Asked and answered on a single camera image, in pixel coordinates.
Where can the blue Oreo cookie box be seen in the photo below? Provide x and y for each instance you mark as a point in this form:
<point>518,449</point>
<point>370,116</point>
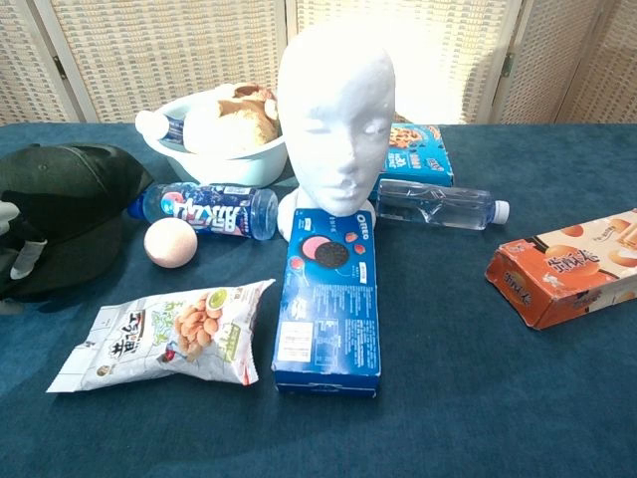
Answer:
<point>328,309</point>

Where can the white snack bag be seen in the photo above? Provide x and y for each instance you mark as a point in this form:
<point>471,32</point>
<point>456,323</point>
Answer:
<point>164,338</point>

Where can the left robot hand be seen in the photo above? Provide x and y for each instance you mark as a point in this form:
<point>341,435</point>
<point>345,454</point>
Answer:
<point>27,259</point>

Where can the woven folding screen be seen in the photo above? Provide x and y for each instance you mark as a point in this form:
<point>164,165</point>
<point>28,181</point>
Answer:
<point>164,55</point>

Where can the blue tablecloth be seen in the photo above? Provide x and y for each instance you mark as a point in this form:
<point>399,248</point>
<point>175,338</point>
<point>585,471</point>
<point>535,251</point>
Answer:
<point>473,398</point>

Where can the white foam mannequin head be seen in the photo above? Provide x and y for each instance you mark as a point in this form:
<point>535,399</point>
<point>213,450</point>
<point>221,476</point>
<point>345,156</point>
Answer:
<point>338,124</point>

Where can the pale pink ball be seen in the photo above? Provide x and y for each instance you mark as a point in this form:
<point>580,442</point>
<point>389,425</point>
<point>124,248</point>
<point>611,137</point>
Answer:
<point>170,244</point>

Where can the black baseball cap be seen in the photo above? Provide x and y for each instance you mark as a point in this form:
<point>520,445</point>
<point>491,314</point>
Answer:
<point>74,199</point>

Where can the brown plush toy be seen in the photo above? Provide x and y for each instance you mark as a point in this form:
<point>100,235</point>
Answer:
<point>239,129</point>

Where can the metal screen hinge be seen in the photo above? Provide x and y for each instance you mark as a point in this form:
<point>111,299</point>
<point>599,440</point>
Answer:
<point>508,64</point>
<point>60,68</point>

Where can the blue chocolate chip cookie box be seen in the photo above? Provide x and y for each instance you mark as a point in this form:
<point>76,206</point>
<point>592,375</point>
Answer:
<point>418,159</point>

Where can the light blue plastic basin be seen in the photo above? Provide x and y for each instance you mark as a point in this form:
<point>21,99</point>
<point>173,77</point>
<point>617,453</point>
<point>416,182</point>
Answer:
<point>224,171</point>

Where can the clear water bottle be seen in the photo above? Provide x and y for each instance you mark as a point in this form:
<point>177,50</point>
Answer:
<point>438,209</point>

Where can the orange egg roll box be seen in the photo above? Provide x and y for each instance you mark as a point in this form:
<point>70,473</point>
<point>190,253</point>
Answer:
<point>562,279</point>

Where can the small white-capped blue-label bottle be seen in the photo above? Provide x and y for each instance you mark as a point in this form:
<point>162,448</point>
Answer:
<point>151,124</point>

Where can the blue-capped sports drink bottle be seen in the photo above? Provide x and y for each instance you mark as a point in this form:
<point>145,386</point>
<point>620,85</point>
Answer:
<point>209,211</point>

